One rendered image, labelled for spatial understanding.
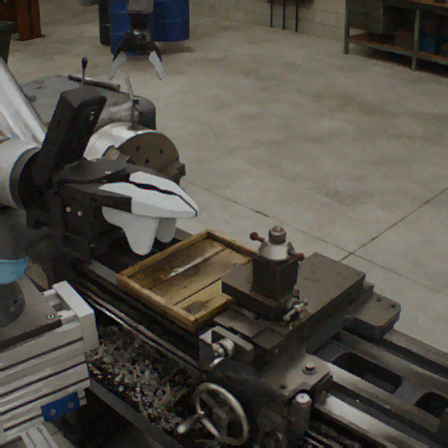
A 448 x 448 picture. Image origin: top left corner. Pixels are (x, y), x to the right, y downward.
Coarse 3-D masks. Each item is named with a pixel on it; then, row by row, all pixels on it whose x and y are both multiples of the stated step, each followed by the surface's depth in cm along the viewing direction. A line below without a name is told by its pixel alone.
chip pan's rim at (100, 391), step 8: (96, 384) 176; (96, 392) 181; (104, 392) 176; (104, 400) 180; (112, 400) 175; (120, 400) 170; (120, 408) 174; (128, 408) 167; (128, 416) 172; (136, 416) 168; (136, 424) 171; (144, 424) 166; (152, 424) 162; (152, 432) 165; (160, 432) 160; (160, 440) 164; (168, 440) 160
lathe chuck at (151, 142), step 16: (112, 128) 176; (128, 128) 175; (144, 128) 177; (96, 144) 172; (112, 144) 169; (128, 144) 170; (144, 144) 175; (160, 144) 179; (144, 160) 177; (160, 160) 182
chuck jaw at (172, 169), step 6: (174, 162) 185; (180, 162) 184; (162, 168) 182; (168, 168) 182; (174, 168) 182; (180, 168) 183; (162, 174) 180; (168, 174) 179; (174, 174) 179; (180, 174) 184; (174, 180) 177
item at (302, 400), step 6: (300, 396) 132; (306, 396) 131; (294, 402) 131; (300, 402) 130; (306, 402) 130; (294, 408) 132; (300, 408) 130; (306, 408) 131; (294, 414) 133; (300, 414) 131; (306, 414) 132; (294, 420) 133; (300, 420) 132; (306, 420) 133; (294, 426) 134; (300, 426) 133; (306, 426) 135; (300, 432) 134
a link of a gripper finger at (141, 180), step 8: (136, 176) 61; (144, 176) 61; (152, 176) 61; (136, 184) 60; (144, 184) 59; (152, 184) 59; (160, 184) 59; (168, 184) 59; (176, 184) 59; (160, 192) 58; (168, 192) 58; (176, 192) 58; (184, 192) 58; (184, 200) 57; (160, 224) 61; (168, 224) 61; (176, 224) 60; (160, 232) 62; (168, 232) 61; (160, 240) 62; (168, 240) 61
